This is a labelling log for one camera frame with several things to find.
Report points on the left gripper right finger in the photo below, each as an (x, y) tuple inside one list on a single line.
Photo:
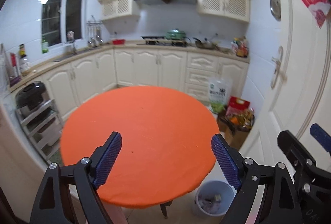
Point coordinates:
[(229, 160)]

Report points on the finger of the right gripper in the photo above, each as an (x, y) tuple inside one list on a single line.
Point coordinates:
[(295, 152), (321, 136)]

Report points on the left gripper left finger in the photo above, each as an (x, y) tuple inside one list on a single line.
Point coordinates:
[(103, 159)]

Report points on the grey trash bin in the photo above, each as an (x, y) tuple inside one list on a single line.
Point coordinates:
[(213, 199)]

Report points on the cream lower kitchen cabinets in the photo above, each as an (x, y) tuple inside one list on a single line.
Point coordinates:
[(74, 80)]

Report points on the kitchen window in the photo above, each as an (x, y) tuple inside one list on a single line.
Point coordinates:
[(60, 17)]

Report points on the cardboard box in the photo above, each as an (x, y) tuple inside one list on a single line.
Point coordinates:
[(234, 137)]

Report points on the white door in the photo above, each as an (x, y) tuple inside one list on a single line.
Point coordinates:
[(301, 101)]

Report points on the orange round tablecloth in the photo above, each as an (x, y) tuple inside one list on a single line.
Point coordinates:
[(166, 137)]

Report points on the metal shelf rack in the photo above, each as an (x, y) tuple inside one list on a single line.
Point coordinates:
[(43, 128)]

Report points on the white rice bag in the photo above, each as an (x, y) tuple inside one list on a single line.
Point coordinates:
[(219, 91)]

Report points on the condiment bottles group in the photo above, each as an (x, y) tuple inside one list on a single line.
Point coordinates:
[(240, 47)]

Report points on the red rectangular tray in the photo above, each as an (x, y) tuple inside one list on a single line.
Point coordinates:
[(118, 41)]

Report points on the black frying pan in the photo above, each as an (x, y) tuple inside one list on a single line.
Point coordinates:
[(205, 44)]

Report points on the sink faucet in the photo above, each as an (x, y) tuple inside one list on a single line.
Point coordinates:
[(71, 41)]

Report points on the gas stove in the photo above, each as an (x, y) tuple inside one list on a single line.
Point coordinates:
[(163, 41)]

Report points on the hanging utensil rack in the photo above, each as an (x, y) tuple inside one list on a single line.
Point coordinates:
[(94, 28)]

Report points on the green electric cooking pot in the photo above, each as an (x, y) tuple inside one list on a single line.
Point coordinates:
[(175, 34)]

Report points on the metal door handle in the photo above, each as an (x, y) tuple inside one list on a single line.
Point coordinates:
[(279, 73)]

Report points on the round wall clock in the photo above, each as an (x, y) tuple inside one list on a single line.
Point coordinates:
[(275, 8)]

